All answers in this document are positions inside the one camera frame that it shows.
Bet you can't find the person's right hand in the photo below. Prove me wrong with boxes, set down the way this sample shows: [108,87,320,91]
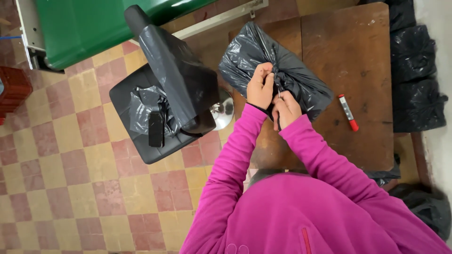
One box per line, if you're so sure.
[271,90,303,132]

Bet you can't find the person's pink sweater torso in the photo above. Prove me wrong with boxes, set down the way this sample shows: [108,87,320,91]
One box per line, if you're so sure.
[179,169,452,254]

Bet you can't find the black cushioned chair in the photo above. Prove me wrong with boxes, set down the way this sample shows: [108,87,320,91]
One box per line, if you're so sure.
[109,5,234,165]

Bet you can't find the crumpled black plastic scraps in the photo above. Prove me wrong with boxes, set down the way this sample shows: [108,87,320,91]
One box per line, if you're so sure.
[128,86,177,138]

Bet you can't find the stack of black wrapped packages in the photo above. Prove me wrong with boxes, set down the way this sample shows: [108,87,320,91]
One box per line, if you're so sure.
[358,0,449,133]

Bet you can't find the black plastic bag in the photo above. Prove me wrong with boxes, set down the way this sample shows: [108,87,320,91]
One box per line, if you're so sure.
[388,183,452,242]

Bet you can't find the black plastic package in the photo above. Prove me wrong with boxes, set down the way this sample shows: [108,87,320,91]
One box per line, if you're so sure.
[218,21,335,121]

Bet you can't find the person's left hand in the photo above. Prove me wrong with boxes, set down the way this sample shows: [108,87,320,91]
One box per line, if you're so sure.
[246,62,275,110]

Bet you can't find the black plastic bag scrap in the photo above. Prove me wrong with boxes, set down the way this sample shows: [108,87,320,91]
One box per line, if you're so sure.
[364,155,401,187]

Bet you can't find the roll of black plastic bags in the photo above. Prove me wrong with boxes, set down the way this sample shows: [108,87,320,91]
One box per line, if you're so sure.
[124,5,220,138]

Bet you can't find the green metal machine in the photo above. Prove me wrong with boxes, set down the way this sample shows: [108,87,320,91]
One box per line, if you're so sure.
[15,0,269,74]

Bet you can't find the red plastic crate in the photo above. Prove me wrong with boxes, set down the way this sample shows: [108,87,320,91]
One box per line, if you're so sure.
[0,66,33,126]

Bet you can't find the red and white marker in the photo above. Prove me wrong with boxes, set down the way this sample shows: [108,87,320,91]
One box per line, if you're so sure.
[338,94,359,132]

